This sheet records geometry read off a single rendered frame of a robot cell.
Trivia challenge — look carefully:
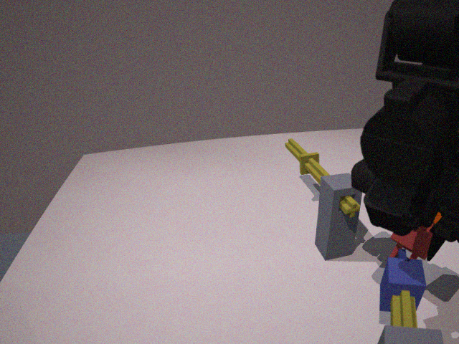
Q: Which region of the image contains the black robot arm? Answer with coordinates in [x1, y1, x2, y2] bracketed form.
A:
[360, 0, 459, 236]

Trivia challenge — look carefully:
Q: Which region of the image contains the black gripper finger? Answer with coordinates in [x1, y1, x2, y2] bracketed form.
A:
[427, 219, 457, 261]

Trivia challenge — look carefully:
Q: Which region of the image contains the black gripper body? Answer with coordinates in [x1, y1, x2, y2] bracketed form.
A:
[351, 138, 459, 243]

